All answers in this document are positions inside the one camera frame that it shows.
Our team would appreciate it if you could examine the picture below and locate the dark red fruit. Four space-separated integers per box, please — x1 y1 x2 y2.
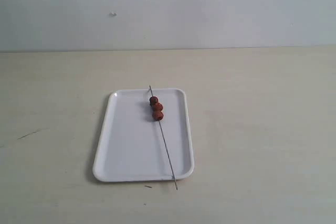
149 96 159 106

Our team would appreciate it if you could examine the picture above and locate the thin metal skewer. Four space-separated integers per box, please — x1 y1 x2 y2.
149 85 179 191

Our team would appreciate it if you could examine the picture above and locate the white rectangular plastic tray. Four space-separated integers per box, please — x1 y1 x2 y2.
92 88 194 183

